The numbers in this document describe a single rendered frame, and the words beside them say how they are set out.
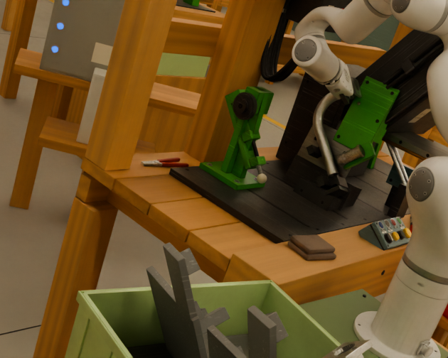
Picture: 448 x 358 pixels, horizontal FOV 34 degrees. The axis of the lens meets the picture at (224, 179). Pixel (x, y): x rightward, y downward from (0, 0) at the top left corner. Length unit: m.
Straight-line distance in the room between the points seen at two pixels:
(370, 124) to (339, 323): 0.75
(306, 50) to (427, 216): 0.66
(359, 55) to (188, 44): 0.93
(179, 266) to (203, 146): 1.20
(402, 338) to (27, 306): 1.74
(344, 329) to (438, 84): 0.54
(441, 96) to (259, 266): 0.53
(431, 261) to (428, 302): 0.09
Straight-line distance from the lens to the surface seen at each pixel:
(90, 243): 2.05
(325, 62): 1.94
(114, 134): 1.92
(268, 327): 0.93
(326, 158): 2.16
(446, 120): 1.52
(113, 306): 1.27
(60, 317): 2.17
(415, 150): 2.23
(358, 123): 2.18
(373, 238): 2.01
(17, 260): 3.25
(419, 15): 1.56
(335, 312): 1.64
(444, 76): 1.53
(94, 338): 1.20
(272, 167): 2.33
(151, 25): 1.86
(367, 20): 1.80
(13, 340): 2.77
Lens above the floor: 1.58
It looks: 19 degrees down
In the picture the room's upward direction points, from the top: 18 degrees clockwise
